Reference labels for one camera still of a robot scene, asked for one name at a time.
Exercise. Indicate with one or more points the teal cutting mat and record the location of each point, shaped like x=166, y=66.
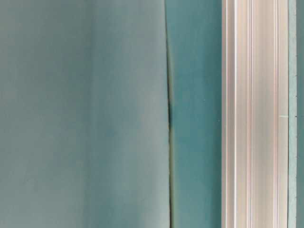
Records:
x=296, y=113

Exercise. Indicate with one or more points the silver aluminium extrusion rail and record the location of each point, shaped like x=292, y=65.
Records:
x=254, y=114

